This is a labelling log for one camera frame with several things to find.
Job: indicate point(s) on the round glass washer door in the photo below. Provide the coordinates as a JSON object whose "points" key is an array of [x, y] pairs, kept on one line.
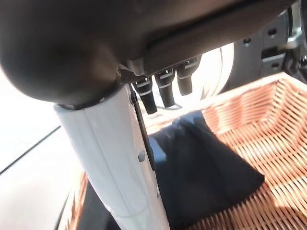
{"points": [[249, 60]]}

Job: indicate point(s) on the rectangular wicker laundry basket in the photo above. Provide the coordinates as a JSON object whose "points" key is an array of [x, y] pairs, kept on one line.
{"points": [[275, 134]]}

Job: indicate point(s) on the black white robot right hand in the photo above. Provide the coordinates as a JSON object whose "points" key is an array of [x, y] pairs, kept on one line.
{"points": [[72, 36]]}

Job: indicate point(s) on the blue folded garment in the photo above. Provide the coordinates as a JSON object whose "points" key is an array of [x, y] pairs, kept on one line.
{"points": [[158, 151]]}

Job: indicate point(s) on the long black folded garment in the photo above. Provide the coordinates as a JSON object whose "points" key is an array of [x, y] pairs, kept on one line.
{"points": [[204, 172]]}

